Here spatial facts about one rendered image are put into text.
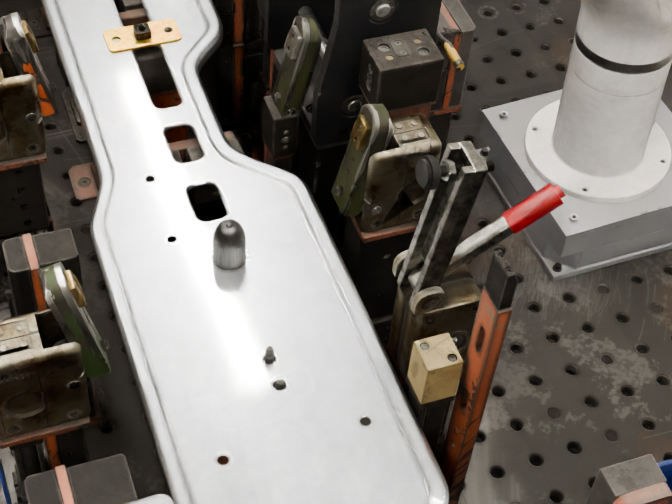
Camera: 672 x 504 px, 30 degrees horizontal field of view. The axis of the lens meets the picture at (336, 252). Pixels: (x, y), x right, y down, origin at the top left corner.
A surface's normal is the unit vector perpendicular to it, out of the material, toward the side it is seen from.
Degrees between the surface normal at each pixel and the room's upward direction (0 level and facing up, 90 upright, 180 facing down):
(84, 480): 0
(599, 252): 90
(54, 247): 0
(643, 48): 91
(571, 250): 90
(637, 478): 0
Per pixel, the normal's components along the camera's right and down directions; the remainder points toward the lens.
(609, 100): -0.28, 0.72
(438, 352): 0.07, -0.65
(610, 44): -0.54, 0.67
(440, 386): 0.34, 0.73
